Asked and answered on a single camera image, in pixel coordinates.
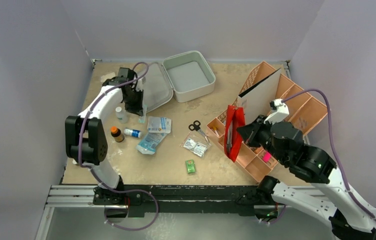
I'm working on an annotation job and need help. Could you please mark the red fabric pouch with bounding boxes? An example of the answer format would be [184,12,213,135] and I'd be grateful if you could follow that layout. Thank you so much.
[223,105,246,162]

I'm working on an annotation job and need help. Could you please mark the teal dotted gauze packet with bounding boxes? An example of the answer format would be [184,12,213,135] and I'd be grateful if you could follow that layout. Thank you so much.
[138,104,148,124]

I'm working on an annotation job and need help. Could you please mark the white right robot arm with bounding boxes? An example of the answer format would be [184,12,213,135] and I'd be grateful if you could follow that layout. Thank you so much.
[250,120,376,240]

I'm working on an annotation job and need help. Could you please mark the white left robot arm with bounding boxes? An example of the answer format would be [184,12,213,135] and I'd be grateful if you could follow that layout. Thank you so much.
[71,64,257,186]

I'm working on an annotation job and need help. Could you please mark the grey open medicine case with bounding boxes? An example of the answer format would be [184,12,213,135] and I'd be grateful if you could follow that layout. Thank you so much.
[135,50,216,113]

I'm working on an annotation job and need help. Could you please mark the clear white cap bottle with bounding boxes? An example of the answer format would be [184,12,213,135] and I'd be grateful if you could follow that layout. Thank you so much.
[115,106,129,124]

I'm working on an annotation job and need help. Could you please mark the pink sticky note block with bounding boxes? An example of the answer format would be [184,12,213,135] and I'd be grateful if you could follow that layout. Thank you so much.
[262,151,272,163]

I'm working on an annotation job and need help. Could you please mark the white bottle blue label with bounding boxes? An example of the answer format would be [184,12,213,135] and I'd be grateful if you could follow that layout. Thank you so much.
[123,128,144,139]

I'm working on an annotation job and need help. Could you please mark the white blue mask packet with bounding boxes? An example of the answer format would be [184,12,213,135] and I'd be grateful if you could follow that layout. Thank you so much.
[147,116,172,134]

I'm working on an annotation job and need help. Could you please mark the white sponge pad stack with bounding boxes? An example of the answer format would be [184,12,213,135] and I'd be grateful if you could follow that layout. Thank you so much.
[100,72,116,83]

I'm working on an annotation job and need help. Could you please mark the peach plastic desk organizer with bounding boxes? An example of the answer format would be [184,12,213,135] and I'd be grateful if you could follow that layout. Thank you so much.
[205,61,328,183]

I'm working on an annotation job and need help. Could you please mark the brown bottle orange cap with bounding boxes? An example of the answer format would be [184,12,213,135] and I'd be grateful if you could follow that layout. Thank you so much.
[110,126,125,143]

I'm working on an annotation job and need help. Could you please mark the blue clear wipes packet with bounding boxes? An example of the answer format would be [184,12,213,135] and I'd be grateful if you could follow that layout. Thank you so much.
[135,132,168,155]

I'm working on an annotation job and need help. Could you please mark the clear bag of sachets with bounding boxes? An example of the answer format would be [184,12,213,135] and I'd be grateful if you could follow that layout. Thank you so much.
[180,131,212,158]

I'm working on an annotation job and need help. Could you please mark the small green box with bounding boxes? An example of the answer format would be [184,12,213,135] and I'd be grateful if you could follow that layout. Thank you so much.
[185,159,197,174]

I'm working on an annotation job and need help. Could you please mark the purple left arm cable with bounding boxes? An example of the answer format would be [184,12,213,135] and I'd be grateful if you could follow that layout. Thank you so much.
[76,61,159,232]

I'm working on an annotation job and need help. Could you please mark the black handled scissors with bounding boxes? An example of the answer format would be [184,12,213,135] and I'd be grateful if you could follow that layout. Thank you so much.
[188,120,210,143]

